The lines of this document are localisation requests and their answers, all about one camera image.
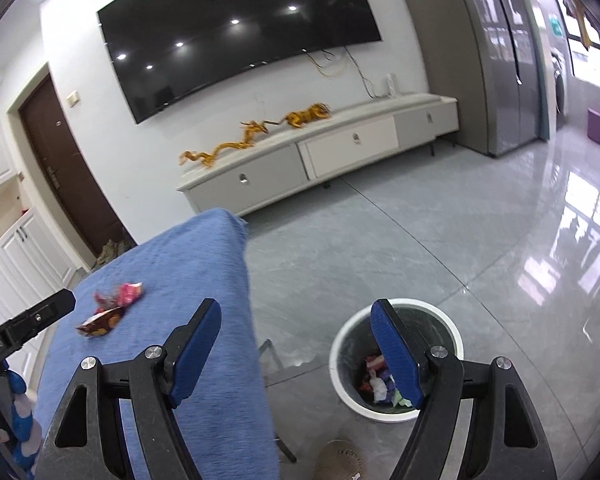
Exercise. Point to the person's left hand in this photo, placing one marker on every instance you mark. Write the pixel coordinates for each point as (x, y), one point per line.
(22, 420)

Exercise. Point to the golden dragon figurine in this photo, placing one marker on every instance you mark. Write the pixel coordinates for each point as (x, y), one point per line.
(230, 145)

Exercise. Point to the white television cabinet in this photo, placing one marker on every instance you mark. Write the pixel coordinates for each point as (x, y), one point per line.
(350, 140)

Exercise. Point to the brown entrance door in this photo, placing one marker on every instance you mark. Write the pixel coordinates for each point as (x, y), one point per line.
(65, 170)

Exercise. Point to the blue towel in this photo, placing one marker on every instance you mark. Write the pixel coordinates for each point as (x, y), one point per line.
(195, 270)

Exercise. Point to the green wall poster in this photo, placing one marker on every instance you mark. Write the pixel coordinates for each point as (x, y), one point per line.
(556, 25)

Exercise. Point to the red snack packet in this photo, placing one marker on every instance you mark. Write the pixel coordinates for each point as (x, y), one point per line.
(102, 322)

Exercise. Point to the grey refrigerator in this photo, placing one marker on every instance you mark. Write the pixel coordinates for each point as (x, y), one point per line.
(480, 60)

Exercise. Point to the washing machine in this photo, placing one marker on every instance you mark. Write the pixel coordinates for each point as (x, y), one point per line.
(561, 90)

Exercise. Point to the white bin with black bag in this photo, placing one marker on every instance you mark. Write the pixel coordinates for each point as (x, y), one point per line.
(430, 320)

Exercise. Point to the pair of beige shoes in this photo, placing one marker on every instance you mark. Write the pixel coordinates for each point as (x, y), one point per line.
(106, 254)

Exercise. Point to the pile of snack wrappers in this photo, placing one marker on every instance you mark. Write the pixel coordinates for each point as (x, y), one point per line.
(377, 385)

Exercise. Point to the wall light switch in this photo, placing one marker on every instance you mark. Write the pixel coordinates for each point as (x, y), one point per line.
(72, 99)

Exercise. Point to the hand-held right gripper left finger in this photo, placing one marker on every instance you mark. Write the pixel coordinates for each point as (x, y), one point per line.
(195, 355)

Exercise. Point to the hanging clothes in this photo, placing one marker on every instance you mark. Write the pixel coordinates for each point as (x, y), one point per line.
(582, 25)

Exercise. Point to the white power strip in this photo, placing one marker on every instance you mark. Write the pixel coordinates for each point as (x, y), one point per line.
(391, 84)

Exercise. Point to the black wall television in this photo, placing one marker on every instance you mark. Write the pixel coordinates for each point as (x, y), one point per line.
(230, 25)

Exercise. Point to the beige slipper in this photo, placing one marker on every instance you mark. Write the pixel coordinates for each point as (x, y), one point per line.
(340, 462)

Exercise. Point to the golden tiger figurine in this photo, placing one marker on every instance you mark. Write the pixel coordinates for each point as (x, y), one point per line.
(305, 116)

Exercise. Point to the purple stool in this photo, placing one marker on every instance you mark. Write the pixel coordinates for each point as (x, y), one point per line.
(596, 127)

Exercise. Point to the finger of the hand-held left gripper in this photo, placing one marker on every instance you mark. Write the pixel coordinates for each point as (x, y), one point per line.
(35, 317)

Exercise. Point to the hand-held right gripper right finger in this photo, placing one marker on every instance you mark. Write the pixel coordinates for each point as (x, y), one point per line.
(395, 355)

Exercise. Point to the pink candy wrapper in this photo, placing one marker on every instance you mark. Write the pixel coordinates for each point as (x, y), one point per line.
(127, 294)

